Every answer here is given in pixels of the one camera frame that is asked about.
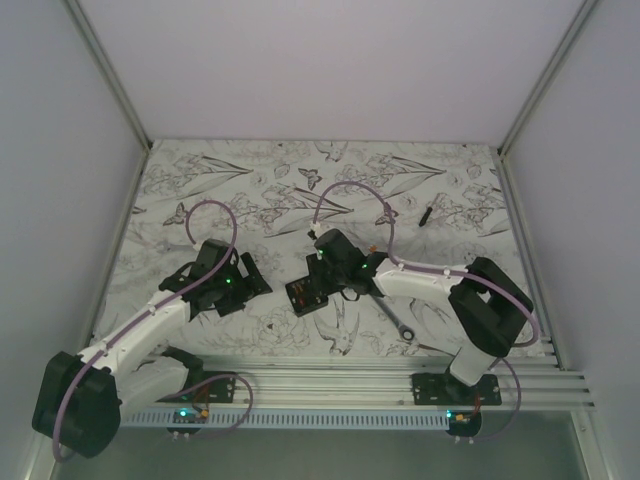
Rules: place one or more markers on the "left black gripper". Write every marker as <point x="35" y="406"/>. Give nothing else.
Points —
<point x="251" y="286"/>

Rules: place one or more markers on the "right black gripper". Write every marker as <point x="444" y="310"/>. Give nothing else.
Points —
<point x="321" y="259"/>

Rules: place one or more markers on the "black fuse box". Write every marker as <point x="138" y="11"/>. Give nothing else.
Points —
<point x="305" y="297"/>

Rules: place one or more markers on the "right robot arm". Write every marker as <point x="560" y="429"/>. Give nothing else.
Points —
<point x="489" y="306"/>

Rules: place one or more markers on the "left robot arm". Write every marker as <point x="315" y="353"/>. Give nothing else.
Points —
<point x="84" y="397"/>

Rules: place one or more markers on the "silver ratchet wrench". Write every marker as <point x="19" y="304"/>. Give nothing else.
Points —
<point x="405" y="332"/>

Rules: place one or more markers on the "floral patterned mat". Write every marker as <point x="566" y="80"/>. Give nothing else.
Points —
<point x="375" y="193"/>

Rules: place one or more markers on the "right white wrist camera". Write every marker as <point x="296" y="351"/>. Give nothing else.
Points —
<point x="315" y="232"/>

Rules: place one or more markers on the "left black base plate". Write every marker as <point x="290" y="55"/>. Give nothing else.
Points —
<point x="218" y="391"/>

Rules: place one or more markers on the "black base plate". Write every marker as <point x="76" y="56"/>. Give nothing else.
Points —
<point x="443" y="389"/>
<point x="218" y="391"/>

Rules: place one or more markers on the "grey slotted cable duct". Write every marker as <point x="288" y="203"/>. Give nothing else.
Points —
<point x="263" y="418"/>

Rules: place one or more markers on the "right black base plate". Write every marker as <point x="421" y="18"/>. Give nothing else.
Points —
<point x="443" y="389"/>

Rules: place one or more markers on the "aluminium rail frame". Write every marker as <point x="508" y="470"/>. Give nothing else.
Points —
<point x="386" y="382"/>

